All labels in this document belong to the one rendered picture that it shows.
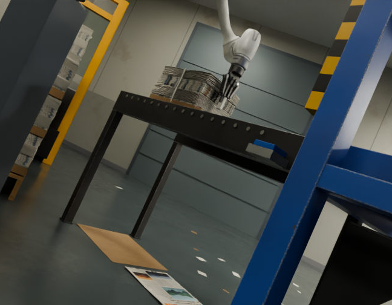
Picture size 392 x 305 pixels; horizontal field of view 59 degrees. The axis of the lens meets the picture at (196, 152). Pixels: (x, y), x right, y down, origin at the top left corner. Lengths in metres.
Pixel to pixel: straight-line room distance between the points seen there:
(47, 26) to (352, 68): 1.15
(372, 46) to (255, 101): 5.05
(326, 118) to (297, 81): 5.17
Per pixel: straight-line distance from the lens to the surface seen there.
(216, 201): 5.75
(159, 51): 6.61
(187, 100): 1.78
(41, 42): 1.58
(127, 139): 6.30
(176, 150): 2.29
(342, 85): 0.92
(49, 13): 1.58
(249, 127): 1.26
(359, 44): 0.97
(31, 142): 2.07
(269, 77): 6.07
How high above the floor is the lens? 0.56
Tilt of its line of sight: 3 degrees up
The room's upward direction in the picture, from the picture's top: 25 degrees clockwise
